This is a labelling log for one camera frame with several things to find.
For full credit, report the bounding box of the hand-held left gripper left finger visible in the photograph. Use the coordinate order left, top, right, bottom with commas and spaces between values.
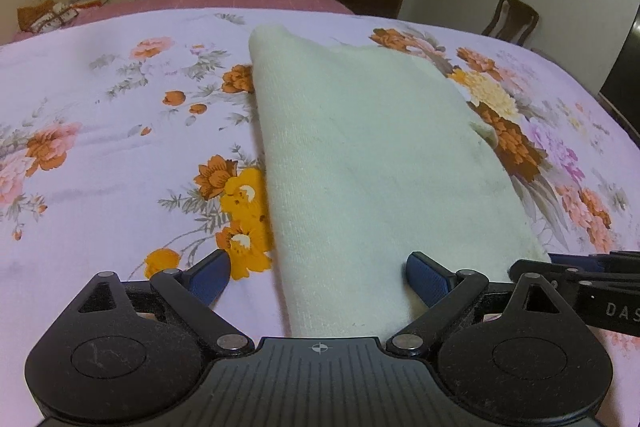
60, 249, 256, 354

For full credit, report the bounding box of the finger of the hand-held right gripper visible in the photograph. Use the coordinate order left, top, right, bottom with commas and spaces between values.
547, 250, 640, 275
507, 258, 640, 295

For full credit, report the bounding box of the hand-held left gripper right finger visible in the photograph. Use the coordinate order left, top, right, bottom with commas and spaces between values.
387, 251, 576, 354

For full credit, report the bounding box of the white towel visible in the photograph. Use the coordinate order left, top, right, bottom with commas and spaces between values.
248, 23, 552, 340

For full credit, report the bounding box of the floral printed blanket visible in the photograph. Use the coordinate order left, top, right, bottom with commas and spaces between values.
0, 8, 640, 360

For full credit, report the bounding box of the dark cabinet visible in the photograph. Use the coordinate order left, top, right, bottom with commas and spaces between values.
597, 6, 640, 130

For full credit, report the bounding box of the dark wooden chair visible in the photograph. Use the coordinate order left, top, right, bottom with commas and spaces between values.
481, 0, 540, 48

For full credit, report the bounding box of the orange patterned pillow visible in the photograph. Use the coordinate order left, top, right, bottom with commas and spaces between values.
17, 0, 108, 34

